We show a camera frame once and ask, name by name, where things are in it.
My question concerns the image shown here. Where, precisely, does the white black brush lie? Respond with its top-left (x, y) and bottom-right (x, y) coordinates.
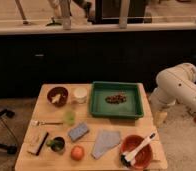
top-left (120, 133), bottom-right (155, 167)

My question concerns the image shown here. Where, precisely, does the green translucent cup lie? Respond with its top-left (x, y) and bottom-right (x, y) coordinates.
top-left (64, 111), bottom-right (75, 125)

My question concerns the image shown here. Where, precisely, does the orange fruit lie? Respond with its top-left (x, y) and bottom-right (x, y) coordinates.
top-left (71, 146), bottom-right (84, 161)

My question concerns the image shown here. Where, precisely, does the orange bowl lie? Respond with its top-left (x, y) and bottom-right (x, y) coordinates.
top-left (120, 134), bottom-right (155, 170)

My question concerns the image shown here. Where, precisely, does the green plastic tray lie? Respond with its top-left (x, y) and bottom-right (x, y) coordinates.
top-left (89, 81), bottom-right (144, 120)

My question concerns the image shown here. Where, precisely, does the dark grape bunch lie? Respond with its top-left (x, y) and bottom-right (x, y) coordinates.
top-left (105, 93), bottom-right (127, 104)

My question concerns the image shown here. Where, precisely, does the white paper cup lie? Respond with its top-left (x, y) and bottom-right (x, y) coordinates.
top-left (73, 87), bottom-right (88, 104)

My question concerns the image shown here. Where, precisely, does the metal fork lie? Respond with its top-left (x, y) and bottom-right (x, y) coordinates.
top-left (31, 120), bottom-right (63, 126)

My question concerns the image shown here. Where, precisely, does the white item in bowl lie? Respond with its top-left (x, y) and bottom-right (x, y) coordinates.
top-left (51, 94), bottom-right (61, 103)

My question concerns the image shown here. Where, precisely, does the grey folded cloth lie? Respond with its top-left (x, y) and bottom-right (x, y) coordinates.
top-left (91, 130), bottom-right (121, 159)

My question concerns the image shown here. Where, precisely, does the dark red bowl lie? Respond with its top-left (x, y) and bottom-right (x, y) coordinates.
top-left (47, 87), bottom-right (68, 107)

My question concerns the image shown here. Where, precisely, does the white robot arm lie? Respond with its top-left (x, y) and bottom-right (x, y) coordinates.
top-left (149, 63), bottom-right (196, 126)

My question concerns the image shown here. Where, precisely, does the green vegetable piece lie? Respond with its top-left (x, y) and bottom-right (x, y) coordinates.
top-left (46, 140), bottom-right (62, 150)

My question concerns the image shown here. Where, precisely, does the white black eraser block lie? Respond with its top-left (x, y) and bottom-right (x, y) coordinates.
top-left (27, 131), bottom-right (49, 156)

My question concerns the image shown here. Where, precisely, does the black chair base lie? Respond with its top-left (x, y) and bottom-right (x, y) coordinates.
top-left (0, 103), bottom-right (19, 155)

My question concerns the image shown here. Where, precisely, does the blue sponge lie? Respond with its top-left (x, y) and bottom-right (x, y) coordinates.
top-left (68, 122), bottom-right (89, 142)

